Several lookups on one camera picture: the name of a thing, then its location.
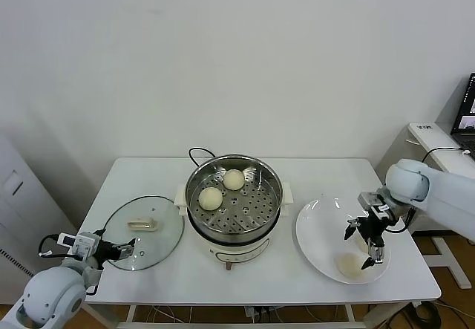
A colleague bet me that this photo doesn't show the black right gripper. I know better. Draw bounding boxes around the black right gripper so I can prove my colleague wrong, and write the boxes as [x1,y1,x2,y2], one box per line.
[344,209,399,271]

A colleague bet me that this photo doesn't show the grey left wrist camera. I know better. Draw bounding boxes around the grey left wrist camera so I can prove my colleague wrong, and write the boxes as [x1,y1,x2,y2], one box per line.
[57,232,99,260]

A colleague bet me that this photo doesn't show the black floor cable coil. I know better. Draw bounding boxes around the black floor cable coil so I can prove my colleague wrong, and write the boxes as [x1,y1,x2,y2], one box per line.
[404,302,443,329]

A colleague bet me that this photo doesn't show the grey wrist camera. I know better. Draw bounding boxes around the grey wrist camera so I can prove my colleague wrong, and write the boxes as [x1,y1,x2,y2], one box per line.
[57,232,99,260]
[357,191,390,219]

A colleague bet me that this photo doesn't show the perforated steel steamer basket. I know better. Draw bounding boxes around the perforated steel steamer basket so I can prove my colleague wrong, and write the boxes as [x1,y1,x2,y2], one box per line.
[184,153,284,235]

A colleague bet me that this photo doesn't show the white metal cabinet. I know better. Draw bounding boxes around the white metal cabinet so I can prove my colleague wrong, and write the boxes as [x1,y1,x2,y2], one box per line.
[0,131,79,307]

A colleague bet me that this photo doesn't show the black laptop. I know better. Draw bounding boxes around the black laptop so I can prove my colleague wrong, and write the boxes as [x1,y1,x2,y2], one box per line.
[449,72,475,152]

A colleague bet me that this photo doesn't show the white side desk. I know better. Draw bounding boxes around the white side desk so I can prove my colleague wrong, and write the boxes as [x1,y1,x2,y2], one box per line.
[406,122,475,290]

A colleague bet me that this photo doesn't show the round glass pot lid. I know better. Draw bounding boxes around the round glass pot lid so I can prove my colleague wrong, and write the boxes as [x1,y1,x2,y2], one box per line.
[100,195,186,273]

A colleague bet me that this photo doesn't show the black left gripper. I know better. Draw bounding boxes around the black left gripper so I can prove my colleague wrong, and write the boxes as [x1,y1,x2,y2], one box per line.
[92,228,137,264]

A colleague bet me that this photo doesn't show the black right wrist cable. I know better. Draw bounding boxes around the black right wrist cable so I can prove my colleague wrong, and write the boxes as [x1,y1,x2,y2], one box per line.
[385,206,416,234]

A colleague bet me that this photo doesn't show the white power strip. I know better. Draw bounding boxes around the white power strip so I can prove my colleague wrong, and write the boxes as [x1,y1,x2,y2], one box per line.
[243,306,278,323]

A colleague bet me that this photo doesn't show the white metal table frame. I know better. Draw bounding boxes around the white metal table frame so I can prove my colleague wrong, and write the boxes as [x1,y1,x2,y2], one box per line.
[83,301,424,329]

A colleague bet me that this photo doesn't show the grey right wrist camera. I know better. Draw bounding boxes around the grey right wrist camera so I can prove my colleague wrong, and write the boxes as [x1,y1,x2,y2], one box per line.
[357,191,390,219]

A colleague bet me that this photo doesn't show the thin beige floor wires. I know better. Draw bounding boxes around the thin beige floor wires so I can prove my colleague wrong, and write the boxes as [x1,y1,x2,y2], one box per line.
[146,305,196,325]

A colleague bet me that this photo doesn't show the cream electric cooker pot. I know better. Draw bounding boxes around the cream electric cooker pot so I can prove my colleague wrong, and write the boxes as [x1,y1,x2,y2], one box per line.
[174,182,295,272]

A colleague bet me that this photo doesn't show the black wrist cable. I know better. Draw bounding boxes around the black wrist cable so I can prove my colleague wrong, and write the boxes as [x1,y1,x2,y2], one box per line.
[385,206,416,234]
[38,234,60,258]

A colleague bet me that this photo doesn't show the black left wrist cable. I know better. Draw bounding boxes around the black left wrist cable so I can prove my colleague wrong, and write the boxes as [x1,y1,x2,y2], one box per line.
[38,234,60,258]

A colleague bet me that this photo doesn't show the black laptop charger cable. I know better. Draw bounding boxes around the black laptop charger cable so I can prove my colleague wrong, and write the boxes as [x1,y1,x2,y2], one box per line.
[421,146,468,166]

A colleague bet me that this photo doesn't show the black cooker power cord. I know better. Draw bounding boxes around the black cooker power cord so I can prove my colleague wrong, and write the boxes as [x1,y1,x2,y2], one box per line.
[188,147,217,169]

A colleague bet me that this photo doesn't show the white steamed baozi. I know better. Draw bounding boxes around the white steamed baozi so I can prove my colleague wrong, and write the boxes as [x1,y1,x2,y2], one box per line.
[198,186,224,212]
[353,233,369,253]
[223,169,246,192]
[335,253,367,280]

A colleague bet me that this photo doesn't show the large white round plate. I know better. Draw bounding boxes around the large white round plate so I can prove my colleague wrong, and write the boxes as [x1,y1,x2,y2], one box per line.
[295,198,392,285]

